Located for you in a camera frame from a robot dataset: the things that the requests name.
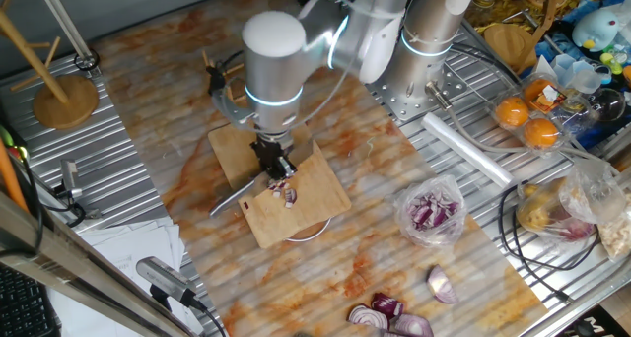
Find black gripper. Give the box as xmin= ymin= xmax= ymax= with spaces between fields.
xmin=249 ymin=138 xmax=298 ymax=182

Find steel cleaver knife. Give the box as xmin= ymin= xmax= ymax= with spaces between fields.
xmin=208 ymin=137 xmax=317 ymax=219

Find wooden cutting board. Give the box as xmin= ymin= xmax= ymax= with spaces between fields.
xmin=206 ymin=122 xmax=354 ymax=250

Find wooden peg knife rack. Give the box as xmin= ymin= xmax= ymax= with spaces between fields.
xmin=200 ymin=49 xmax=248 ymax=107

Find orange marble pattern mat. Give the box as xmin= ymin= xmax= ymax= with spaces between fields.
xmin=91 ymin=0 xmax=549 ymax=337

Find stack of white papers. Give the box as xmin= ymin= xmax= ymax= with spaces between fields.
xmin=46 ymin=216 xmax=206 ymax=337

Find bag of chopped onion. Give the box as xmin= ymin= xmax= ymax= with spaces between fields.
xmin=392 ymin=173 xmax=468 ymax=249

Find ringed red onion half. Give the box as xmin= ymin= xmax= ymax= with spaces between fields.
xmin=347 ymin=303 xmax=390 ymax=331

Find dark purple onion wedge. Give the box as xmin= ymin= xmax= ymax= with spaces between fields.
xmin=370 ymin=291 xmax=405 ymax=320

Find white plastic film roll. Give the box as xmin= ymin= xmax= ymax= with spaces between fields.
xmin=420 ymin=111 xmax=517 ymax=190

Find pale red onion wedge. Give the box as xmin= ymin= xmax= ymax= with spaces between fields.
xmin=426 ymin=263 xmax=460 ymax=305

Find wooden mug tree stand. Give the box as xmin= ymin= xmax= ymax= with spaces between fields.
xmin=0 ymin=0 xmax=100 ymax=130

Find white stand pole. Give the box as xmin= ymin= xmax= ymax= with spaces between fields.
xmin=32 ymin=0 xmax=103 ymax=75

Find plastic bag of potatoes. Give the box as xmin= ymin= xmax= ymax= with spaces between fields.
xmin=515 ymin=176 xmax=600 ymax=244

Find orange stick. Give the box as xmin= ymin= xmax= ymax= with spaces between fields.
xmin=0 ymin=137 xmax=29 ymax=213

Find orange fruit with label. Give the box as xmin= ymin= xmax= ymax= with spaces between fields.
xmin=523 ymin=78 xmax=556 ymax=106

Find black keyboard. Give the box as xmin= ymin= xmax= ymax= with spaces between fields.
xmin=0 ymin=265 xmax=63 ymax=337

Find clear plastic orange container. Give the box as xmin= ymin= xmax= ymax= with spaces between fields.
xmin=487 ymin=70 xmax=573 ymax=156

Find clear plastic cups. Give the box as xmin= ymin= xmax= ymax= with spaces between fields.
xmin=551 ymin=53 xmax=605 ymax=95

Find dark glass bowl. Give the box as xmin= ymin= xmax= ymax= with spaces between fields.
xmin=589 ymin=87 xmax=627 ymax=123

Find clear bag of garlic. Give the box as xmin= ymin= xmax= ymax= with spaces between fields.
xmin=559 ymin=157 xmax=631 ymax=262

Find blue plush toy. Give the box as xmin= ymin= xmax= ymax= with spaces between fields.
xmin=571 ymin=6 xmax=622 ymax=52

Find green yellow small toys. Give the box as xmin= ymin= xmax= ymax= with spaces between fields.
xmin=598 ymin=50 xmax=625 ymax=76

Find black box with letters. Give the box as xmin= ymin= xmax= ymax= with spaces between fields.
xmin=556 ymin=304 xmax=631 ymax=337

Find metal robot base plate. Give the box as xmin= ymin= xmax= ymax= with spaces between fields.
xmin=362 ymin=44 xmax=469 ymax=123

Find grey camera with cable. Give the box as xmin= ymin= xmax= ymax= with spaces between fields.
xmin=135 ymin=256 xmax=228 ymax=337

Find grey camera on clamp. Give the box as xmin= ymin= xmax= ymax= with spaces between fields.
xmin=51 ymin=158 xmax=103 ymax=229

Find metal frame beam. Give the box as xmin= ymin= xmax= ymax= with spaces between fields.
xmin=0 ymin=191 xmax=191 ymax=337

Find black power cable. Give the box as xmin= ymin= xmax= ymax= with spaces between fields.
xmin=497 ymin=181 xmax=602 ymax=303

